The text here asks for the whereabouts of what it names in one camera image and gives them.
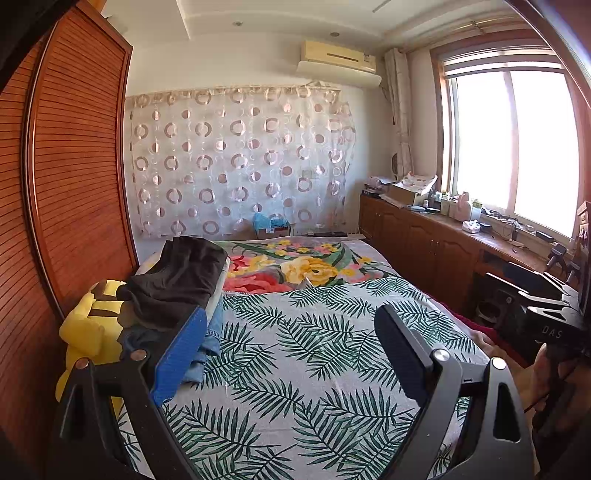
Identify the stack of books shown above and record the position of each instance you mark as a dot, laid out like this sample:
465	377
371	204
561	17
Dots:
375	187

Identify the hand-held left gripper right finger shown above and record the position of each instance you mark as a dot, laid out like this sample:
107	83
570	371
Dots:
401	350

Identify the green pants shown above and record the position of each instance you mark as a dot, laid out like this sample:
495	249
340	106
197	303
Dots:
222	281

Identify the person's right hand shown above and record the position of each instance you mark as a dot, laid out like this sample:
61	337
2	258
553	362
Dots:
541	378

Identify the yellow plush toy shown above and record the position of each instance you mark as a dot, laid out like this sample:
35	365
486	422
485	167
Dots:
87	332

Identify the wooden slatted wardrobe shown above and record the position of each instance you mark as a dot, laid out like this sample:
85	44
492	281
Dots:
78	161

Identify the white plastic jug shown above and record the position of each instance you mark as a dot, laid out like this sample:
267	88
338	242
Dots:
463	205

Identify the leaf printed blanket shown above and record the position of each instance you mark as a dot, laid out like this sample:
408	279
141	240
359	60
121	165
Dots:
300	369

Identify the folded blue jeans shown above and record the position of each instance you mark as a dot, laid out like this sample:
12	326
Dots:
210	341

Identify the red cloth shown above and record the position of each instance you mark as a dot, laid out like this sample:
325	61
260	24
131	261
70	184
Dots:
475	323

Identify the wooden framed window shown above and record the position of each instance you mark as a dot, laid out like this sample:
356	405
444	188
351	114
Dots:
480	147

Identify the white tissue box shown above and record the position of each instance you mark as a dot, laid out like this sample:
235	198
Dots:
472	227

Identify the blue soft toy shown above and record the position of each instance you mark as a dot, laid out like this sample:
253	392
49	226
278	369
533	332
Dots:
263	221

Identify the floral blanket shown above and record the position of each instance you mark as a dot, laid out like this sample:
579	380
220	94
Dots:
304	267

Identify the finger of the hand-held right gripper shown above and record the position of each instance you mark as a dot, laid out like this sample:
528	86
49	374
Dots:
549	302
517	284

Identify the long wooden cabinet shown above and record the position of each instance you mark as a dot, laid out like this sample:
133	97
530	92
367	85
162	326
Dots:
415	240

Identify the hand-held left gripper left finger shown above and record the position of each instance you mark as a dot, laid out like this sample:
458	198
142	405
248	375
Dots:
178	360

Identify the black pants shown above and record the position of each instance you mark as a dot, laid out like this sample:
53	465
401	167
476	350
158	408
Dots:
180	277

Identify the cardboard box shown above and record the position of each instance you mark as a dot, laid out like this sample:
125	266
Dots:
406	194

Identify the pale window drape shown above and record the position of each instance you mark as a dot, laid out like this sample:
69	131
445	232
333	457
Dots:
399	115

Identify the sheer curtain with circles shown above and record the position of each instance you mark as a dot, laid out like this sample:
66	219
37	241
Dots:
231	161

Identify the beige air conditioner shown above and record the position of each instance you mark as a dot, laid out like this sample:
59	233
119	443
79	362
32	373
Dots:
337	53

